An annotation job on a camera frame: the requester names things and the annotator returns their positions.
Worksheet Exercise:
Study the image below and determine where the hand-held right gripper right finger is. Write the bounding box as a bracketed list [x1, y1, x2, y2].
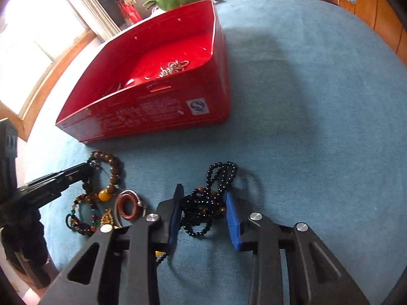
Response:
[224, 191, 371, 305]

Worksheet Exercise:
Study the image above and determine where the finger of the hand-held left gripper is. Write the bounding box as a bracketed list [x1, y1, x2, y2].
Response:
[19, 163, 94, 208]

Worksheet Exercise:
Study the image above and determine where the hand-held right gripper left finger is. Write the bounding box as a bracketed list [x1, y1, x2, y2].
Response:
[38, 184, 185, 305]

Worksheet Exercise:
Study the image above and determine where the black bead necklace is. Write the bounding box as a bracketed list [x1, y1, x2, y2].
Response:
[155, 162, 238, 264]

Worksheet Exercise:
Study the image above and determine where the silver ring bangle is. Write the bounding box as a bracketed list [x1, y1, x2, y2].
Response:
[113, 190, 148, 229]

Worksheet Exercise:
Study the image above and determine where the brown wooden bead bracelet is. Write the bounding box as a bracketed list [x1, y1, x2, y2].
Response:
[82, 151, 125, 204]

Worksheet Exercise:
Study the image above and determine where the dark multicolour bead bracelet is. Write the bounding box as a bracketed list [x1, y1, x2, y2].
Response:
[66, 193, 102, 237]

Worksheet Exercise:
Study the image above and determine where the gold buddha pendant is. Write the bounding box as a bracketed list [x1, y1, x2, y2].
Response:
[97, 209, 120, 229]

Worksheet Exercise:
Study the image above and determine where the red-brown bangle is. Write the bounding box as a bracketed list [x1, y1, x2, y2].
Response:
[115, 191, 140, 220]

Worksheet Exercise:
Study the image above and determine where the red plastic box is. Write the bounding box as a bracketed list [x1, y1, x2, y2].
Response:
[55, 0, 231, 143]

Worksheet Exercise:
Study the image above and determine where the wooden framed window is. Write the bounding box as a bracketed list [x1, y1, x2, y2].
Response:
[0, 0, 102, 140]

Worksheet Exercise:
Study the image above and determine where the blue blanket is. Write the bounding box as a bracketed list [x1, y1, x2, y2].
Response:
[24, 0, 407, 305]

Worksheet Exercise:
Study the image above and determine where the white curtain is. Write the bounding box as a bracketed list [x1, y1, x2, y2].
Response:
[62, 0, 123, 40]

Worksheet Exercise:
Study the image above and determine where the red hanging garment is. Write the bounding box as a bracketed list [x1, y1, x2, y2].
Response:
[116, 0, 142, 27]

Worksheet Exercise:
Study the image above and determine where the wooden wardrobe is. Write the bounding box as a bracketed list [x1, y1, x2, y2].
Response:
[354, 0, 407, 61]

